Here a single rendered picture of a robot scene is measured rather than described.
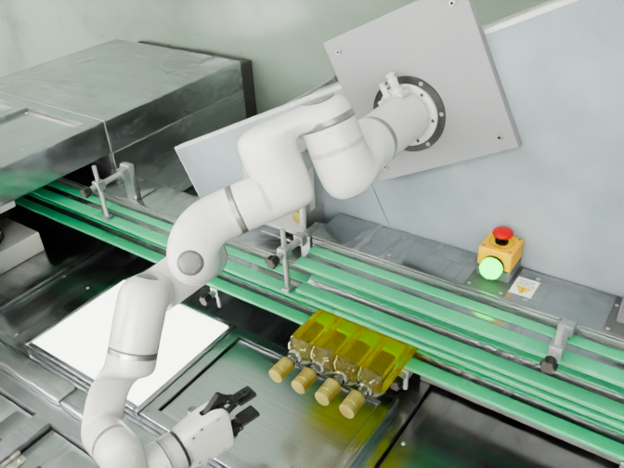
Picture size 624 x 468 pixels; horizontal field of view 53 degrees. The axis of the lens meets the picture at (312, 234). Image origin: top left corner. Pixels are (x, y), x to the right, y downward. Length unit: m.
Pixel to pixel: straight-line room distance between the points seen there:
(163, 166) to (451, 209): 1.19
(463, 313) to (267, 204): 0.47
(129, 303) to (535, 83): 0.80
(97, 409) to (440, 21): 0.93
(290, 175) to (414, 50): 0.38
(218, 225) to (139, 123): 1.16
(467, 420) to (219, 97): 1.49
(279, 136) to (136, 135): 1.19
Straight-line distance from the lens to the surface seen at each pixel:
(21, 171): 1.93
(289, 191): 1.03
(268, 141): 1.01
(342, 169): 1.03
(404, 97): 1.24
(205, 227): 1.02
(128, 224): 1.83
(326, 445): 1.37
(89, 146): 2.04
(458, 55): 1.22
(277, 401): 1.45
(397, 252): 1.39
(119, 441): 1.13
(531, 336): 1.25
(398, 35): 1.26
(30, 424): 1.61
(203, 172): 1.80
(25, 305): 1.99
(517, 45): 1.20
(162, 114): 2.21
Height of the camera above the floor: 1.85
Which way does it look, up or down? 43 degrees down
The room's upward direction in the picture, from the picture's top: 130 degrees counter-clockwise
